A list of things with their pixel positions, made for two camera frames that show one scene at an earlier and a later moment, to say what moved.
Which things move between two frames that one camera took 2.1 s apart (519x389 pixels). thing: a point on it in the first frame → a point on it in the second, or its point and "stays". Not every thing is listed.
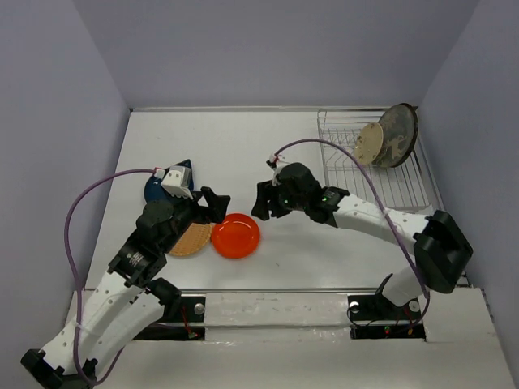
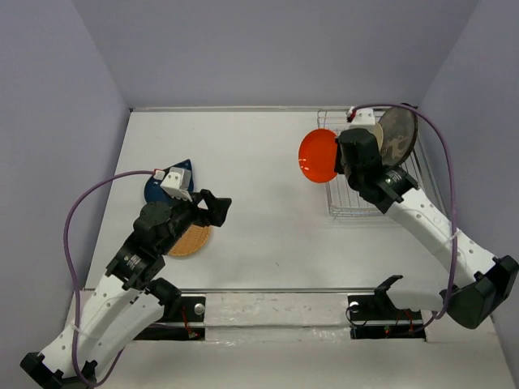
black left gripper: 216,210 stays
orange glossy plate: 237,237 → 317,155
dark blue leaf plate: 156,191 stays
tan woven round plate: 193,240 stays
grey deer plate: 399,125 stays
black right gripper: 261,207 → 340,165
